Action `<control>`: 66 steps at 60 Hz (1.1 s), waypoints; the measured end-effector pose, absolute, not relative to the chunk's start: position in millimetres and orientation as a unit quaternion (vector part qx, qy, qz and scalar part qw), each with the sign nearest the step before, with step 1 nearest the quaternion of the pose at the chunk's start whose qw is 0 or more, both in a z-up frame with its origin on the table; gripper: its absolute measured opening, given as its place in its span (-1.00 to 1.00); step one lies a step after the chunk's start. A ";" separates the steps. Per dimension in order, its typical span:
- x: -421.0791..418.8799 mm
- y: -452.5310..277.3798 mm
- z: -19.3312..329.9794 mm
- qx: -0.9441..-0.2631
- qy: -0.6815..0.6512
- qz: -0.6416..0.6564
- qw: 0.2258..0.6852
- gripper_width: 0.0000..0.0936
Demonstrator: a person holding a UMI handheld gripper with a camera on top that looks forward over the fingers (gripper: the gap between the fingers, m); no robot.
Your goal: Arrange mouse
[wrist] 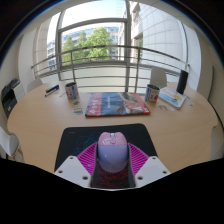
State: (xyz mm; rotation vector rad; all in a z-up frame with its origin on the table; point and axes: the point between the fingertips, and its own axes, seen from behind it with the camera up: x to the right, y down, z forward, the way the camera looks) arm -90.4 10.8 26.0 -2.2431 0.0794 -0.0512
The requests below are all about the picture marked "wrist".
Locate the black cylindrical speaker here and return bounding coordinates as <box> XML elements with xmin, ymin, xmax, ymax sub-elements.
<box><xmin>175</xmin><ymin>69</ymin><xmax>190</xmax><ymax>95</ymax></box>

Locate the light illustrated booklet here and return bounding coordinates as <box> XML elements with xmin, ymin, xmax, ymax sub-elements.
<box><xmin>158</xmin><ymin>86</ymin><xmax>187</xmax><ymax>110</ymax></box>

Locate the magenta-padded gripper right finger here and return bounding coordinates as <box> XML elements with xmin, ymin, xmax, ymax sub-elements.
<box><xmin>126</xmin><ymin>142</ymin><xmax>172</xmax><ymax>190</ymax></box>

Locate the small blue-green card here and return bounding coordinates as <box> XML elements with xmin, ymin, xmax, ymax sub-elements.
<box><xmin>72</xmin><ymin>107</ymin><xmax>85</xmax><ymax>116</ymax></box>

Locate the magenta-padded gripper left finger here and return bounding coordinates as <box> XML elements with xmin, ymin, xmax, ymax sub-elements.
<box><xmin>53</xmin><ymin>142</ymin><xmax>100</xmax><ymax>190</ymax></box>

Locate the white chair with wooden legs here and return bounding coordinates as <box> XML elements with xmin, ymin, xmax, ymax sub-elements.
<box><xmin>0</xmin><ymin>125</ymin><xmax>25</xmax><ymax>163</ymax></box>

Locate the large red and blue magazine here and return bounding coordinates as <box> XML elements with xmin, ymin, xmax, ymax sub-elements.
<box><xmin>84</xmin><ymin>91</ymin><xmax>152</xmax><ymax>118</ymax></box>

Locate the pink and lilac computer mouse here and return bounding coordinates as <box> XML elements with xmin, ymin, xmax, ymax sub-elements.
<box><xmin>96</xmin><ymin>131</ymin><xmax>129</xmax><ymax>174</ymax></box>

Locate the black and white printer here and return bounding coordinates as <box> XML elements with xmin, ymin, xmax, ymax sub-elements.
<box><xmin>0</xmin><ymin>78</ymin><xmax>26</xmax><ymax>119</ymax></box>

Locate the metal balcony railing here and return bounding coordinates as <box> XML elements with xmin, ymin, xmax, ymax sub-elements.
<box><xmin>30</xmin><ymin>44</ymin><xmax>191</xmax><ymax>94</ymax></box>

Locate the black printed mouse pad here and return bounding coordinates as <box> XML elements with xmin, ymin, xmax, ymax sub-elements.
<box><xmin>54</xmin><ymin>123</ymin><xmax>158</xmax><ymax>190</ymax></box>

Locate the small blue and black box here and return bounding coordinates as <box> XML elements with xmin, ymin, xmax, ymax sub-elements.
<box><xmin>44</xmin><ymin>84</ymin><xmax>61</xmax><ymax>98</ymax></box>

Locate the printed white mug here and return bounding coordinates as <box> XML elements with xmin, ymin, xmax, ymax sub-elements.
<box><xmin>64</xmin><ymin>81</ymin><xmax>80</xmax><ymax>102</ymax></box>
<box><xmin>144</xmin><ymin>83</ymin><xmax>161</xmax><ymax>104</ymax></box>

